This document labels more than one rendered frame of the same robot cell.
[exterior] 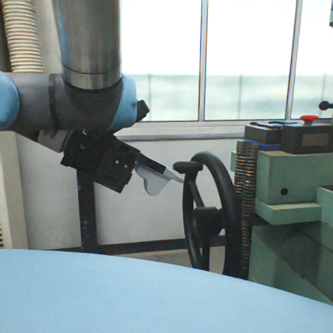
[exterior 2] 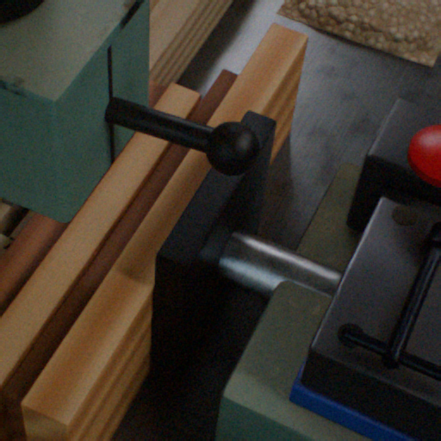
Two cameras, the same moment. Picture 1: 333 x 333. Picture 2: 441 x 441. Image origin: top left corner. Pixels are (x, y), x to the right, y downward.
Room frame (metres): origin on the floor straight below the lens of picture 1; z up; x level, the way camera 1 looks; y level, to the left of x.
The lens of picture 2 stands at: (0.83, -0.19, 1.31)
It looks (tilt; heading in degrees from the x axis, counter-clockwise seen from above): 53 degrees down; 212
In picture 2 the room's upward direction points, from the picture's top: 7 degrees clockwise
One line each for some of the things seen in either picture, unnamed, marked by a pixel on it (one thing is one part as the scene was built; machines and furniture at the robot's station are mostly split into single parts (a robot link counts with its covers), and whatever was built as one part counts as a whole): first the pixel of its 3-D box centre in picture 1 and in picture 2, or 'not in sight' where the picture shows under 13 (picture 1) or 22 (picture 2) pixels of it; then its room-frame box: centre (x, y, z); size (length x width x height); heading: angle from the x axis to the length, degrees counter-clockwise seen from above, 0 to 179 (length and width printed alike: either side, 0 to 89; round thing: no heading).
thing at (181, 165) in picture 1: (187, 167); not in sight; (0.58, -0.04, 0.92); 0.06 x 0.03 x 0.03; 102
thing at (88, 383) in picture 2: not in sight; (184, 238); (0.61, -0.35, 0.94); 0.24 x 0.02 x 0.07; 12
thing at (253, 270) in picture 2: not in sight; (273, 272); (0.61, -0.30, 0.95); 0.09 x 0.07 x 0.09; 12
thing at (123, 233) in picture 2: not in sight; (143, 245); (0.62, -0.37, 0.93); 0.21 x 0.02 x 0.05; 12
